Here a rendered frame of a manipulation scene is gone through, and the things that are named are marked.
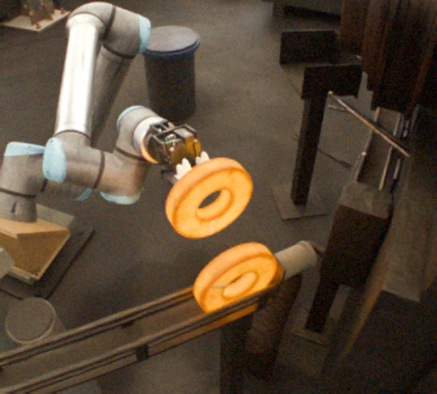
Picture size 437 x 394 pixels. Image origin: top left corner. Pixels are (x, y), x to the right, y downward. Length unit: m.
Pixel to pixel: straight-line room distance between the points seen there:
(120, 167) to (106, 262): 0.81
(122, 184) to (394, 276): 0.61
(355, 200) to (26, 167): 1.14
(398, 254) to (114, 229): 1.36
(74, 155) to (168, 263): 0.84
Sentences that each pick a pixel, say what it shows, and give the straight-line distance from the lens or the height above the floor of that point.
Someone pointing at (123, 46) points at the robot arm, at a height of 0.77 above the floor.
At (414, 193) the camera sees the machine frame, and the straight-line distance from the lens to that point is 0.78.
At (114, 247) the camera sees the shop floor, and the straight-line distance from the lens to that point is 1.78.
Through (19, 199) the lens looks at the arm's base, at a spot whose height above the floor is 0.31.
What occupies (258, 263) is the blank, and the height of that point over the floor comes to 0.75.
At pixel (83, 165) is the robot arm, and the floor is 0.76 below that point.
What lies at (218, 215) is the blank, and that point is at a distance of 0.78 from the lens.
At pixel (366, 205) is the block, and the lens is 0.83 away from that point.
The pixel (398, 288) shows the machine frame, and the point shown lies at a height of 0.87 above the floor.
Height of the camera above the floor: 1.38
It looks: 43 degrees down
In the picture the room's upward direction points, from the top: straight up
